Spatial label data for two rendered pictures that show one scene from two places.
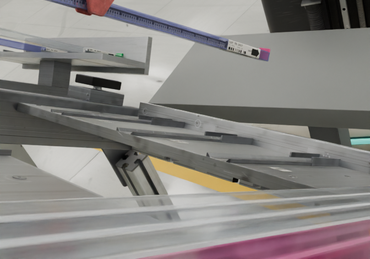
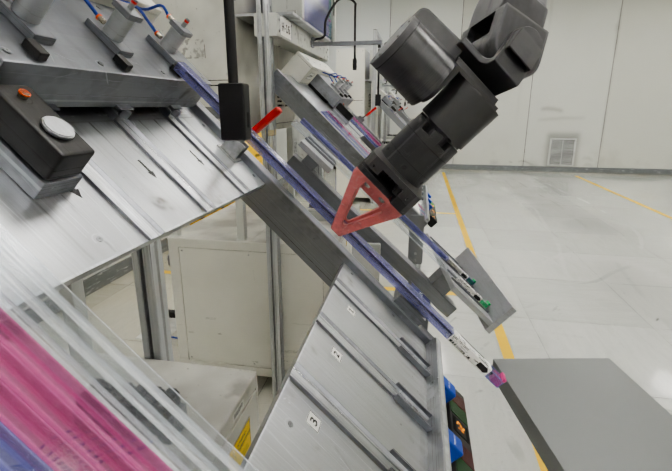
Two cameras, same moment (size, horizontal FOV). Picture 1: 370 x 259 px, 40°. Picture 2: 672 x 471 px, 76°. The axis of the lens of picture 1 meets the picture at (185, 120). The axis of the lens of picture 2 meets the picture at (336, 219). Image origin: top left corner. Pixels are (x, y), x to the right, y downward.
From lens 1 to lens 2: 0.32 m
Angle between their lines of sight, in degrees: 47
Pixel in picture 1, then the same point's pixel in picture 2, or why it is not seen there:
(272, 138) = (436, 443)
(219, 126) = (434, 398)
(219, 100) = (534, 409)
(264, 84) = (585, 440)
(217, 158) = (298, 371)
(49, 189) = (84, 248)
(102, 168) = (496, 393)
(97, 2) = (337, 225)
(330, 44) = not seen: outside the picture
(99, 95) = (404, 305)
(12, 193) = (64, 233)
